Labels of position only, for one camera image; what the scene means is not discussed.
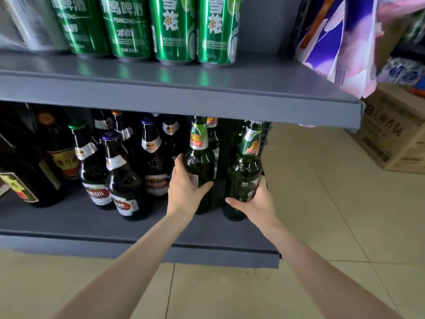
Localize person's left forearm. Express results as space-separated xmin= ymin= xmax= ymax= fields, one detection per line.
xmin=50 ymin=212 xmax=196 ymax=319

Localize grey metal shelf board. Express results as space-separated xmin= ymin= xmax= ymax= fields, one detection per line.
xmin=0 ymin=183 xmax=281 ymax=269
xmin=0 ymin=50 xmax=365 ymax=130

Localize blue white wrapped packs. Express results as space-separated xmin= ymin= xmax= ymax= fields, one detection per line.
xmin=377 ymin=56 xmax=425 ymax=87

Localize person's left hand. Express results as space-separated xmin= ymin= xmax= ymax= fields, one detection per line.
xmin=167 ymin=154 xmax=214 ymax=219

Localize green beer can white script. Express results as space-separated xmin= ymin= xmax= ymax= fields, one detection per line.
xmin=99 ymin=0 xmax=153 ymax=62
xmin=50 ymin=0 xmax=112 ymax=59

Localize green beer can snowflake print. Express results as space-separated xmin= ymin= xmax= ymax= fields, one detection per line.
xmin=197 ymin=0 xmax=242 ymax=68
xmin=148 ymin=0 xmax=197 ymax=66

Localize brown cardboard box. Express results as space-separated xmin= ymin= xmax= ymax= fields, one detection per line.
xmin=351 ymin=84 xmax=425 ymax=174

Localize purple pink plastic pack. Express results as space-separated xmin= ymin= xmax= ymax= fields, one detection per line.
xmin=295 ymin=0 xmax=425 ymax=99

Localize large dark bottle yellow label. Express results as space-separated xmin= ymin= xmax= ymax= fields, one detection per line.
xmin=0 ymin=103 xmax=65 ymax=208

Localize clear plastic wrapped pack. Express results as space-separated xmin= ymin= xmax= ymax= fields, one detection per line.
xmin=0 ymin=0 xmax=68 ymax=52

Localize green beer bottle red label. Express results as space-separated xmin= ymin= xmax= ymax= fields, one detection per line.
xmin=184 ymin=116 xmax=216 ymax=215
xmin=207 ymin=117 xmax=220 ymax=160

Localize group of brown beer bottles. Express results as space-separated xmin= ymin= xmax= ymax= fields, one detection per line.
xmin=68 ymin=109 xmax=182 ymax=222

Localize dark bottle red gold label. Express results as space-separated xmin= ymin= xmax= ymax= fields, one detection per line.
xmin=35 ymin=104 xmax=81 ymax=190

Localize person's right hand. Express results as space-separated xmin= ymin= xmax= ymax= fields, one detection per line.
xmin=225 ymin=175 xmax=280 ymax=230

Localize person's right forearm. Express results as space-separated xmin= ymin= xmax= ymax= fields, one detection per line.
xmin=256 ymin=217 xmax=404 ymax=319

